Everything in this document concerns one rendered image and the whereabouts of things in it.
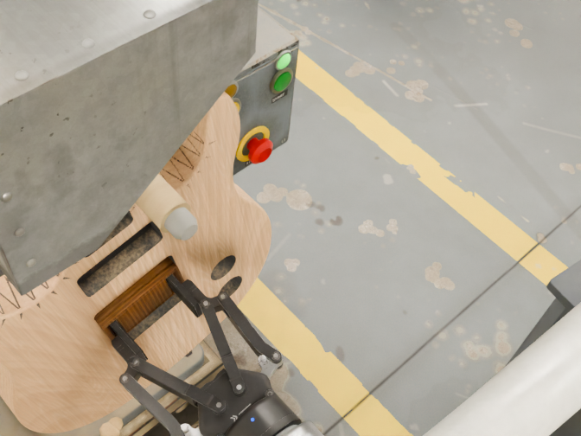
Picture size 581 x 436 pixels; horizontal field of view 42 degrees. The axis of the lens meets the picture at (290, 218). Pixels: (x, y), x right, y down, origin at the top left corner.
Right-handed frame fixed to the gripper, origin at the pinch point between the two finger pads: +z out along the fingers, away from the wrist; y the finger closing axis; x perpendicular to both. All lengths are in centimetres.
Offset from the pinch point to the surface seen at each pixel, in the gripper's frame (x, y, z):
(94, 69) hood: 47.0, 1.0, -11.5
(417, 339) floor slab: -117, 58, 0
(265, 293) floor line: -113, 37, 36
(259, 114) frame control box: -7.8, 28.9, 15.7
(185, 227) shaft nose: 19.7, 4.7, -6.1
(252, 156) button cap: -11.8, 25.2, 13.6
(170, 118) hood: 40.4, 4.0, -11.5
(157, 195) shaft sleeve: 20.4, 4.8, -2.4
